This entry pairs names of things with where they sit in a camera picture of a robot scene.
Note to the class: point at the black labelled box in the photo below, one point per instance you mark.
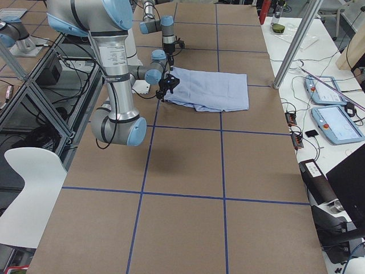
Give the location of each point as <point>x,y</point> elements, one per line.
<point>318,187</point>

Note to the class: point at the light blue striped shirt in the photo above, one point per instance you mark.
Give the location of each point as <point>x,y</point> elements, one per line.
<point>210,91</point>

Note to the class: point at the white chair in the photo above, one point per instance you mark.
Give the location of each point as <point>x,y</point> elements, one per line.
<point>24,221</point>

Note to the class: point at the black phone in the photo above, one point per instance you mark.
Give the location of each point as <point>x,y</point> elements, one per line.
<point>311,133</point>

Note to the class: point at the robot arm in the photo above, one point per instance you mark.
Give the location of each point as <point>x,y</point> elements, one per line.
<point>152,22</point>
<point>107,24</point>

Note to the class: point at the green pouch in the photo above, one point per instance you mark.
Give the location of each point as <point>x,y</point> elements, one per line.
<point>278,28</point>

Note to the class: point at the metal grabber stick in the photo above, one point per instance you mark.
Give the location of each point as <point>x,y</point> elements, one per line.
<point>334,90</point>

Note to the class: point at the upper teach pendant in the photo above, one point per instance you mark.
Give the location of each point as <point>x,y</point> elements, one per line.
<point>320,94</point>

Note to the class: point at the black monitor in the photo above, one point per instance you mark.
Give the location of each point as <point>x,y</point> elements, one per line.
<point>347,181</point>

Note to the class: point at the teach pendant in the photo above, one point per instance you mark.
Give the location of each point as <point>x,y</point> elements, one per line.
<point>336,125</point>
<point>320,94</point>

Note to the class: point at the lower teach pendant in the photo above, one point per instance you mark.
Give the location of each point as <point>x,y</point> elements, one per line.
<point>336,125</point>

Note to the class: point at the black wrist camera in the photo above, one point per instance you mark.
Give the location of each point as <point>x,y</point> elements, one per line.
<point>180,43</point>

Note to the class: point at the red cylinder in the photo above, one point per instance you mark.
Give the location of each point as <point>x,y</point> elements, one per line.
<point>264,11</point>

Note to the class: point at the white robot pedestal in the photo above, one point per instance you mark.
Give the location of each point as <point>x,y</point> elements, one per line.
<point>139,85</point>

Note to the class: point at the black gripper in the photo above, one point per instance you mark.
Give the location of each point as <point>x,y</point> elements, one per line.
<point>169,54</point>
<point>163,86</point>

